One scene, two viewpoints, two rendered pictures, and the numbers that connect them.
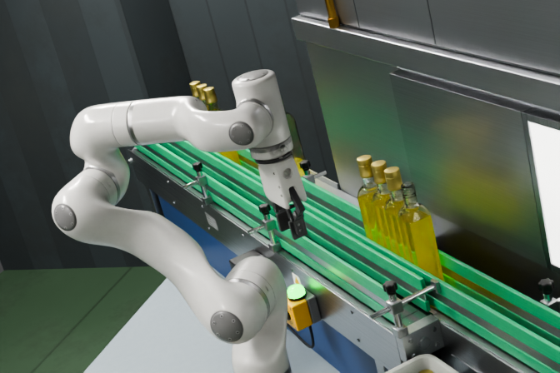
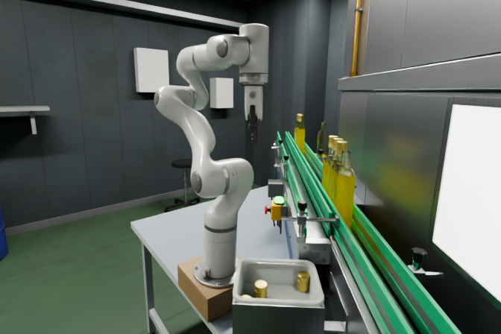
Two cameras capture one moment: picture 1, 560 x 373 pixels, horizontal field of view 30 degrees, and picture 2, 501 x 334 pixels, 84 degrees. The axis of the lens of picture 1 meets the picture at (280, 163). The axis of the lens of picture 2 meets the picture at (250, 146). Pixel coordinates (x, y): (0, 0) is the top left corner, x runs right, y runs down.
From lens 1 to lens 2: 1.37 m
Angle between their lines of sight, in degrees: 25
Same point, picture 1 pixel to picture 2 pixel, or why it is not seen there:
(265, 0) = not seen: hidden behind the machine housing
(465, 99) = (405, 98)
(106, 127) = (186, 54)
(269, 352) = (222, 212)
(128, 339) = not seen: hidden behind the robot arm
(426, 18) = (399, 49)
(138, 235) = (186, 120)
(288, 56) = not seen: hidden behind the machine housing
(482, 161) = (404, 147)
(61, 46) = (282, 113)
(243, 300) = (209, 171)
